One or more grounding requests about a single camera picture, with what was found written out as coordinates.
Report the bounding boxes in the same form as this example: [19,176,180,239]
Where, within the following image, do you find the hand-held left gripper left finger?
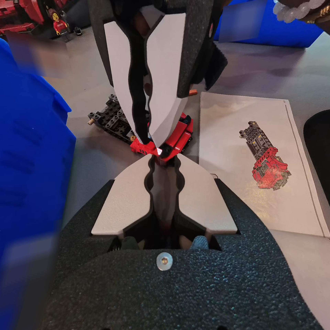
[91,155,158,239]

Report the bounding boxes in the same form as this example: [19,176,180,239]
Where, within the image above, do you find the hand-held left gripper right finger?
[168,155,239,239]

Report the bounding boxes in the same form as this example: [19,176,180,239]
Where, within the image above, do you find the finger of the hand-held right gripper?
[145,13,189,149]
[103,19,154,144]

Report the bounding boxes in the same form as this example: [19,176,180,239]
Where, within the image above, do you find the red and black lego car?
[87,89,198,163]

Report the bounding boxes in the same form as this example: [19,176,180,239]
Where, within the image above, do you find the blue plastic bin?
[214,0,324,49]
[0,39,77,330]

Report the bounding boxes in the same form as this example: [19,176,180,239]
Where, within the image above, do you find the lego instruction booklet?
[199,92,330,239]

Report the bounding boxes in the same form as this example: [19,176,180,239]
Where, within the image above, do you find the lego minifigure red torso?
[49,8,72,37]

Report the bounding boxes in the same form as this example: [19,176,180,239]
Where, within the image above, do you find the red lego model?
[0,0,49,32]

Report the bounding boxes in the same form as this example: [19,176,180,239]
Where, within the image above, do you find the black quilted pad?
[303,109,330,178]

